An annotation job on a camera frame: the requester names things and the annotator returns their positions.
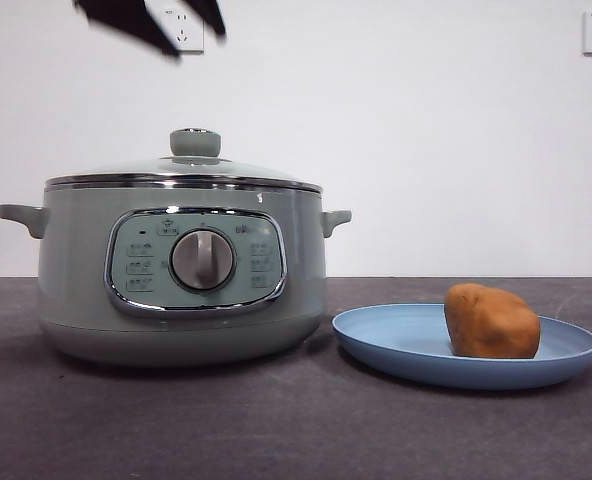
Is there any glass lid with green knob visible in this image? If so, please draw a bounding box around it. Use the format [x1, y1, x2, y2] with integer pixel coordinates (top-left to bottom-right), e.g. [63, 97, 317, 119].
[44, 128, 323, 194]

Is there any brown potato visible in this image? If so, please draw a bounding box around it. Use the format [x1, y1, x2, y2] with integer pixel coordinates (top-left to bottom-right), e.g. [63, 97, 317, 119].
[443, 282, 542, 360]

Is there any pale green electric steamer pot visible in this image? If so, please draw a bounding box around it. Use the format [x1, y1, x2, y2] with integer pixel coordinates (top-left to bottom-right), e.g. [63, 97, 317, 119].
[0, 185, 353, 369]

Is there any blue round plate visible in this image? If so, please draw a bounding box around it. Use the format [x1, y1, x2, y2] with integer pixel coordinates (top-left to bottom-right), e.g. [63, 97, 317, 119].
[331, 302, 592, 391]

